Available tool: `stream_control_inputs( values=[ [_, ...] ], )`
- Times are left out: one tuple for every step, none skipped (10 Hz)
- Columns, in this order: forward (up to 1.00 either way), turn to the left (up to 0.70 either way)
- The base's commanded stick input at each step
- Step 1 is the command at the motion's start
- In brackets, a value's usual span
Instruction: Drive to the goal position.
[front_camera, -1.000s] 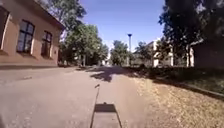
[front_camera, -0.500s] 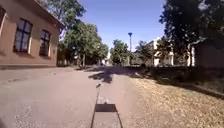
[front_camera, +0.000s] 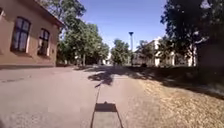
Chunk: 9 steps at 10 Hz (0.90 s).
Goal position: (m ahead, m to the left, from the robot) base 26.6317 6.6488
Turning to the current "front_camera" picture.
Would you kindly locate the small green tree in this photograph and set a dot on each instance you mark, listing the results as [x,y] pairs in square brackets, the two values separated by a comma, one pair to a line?
[120,51]

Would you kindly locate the street lamp pole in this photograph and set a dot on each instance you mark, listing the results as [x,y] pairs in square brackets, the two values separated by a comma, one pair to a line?
[131,43]

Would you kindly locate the row of green trees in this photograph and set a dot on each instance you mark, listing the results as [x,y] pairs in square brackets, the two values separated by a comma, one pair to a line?
[78,36]

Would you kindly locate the white building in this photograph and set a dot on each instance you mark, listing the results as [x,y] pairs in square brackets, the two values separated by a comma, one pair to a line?
[160,53]

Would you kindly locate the grey asphalt path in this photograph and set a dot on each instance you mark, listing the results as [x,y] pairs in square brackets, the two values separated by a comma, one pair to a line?
[60,96]

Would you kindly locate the dry yellow grass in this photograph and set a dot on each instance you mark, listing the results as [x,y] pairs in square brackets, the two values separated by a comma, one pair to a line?
[186,103]

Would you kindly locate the brown building with arched windows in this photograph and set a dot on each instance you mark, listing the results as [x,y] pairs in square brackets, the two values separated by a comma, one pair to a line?
[26,36]

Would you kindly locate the large dark tree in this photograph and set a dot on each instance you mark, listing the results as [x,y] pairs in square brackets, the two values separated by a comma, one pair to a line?
[196,30]

